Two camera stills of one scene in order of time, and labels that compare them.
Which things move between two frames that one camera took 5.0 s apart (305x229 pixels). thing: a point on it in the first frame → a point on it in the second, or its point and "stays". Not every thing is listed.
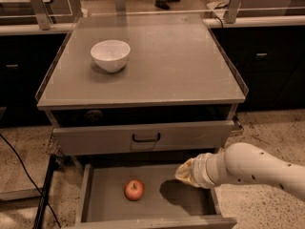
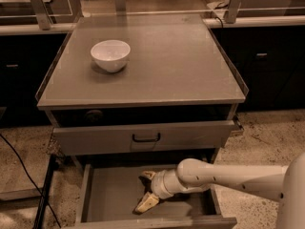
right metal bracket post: (235, 2) stays
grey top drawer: (177, 135) stays
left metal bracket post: (38, 8) stays
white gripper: (199, 170) → (159, 185)
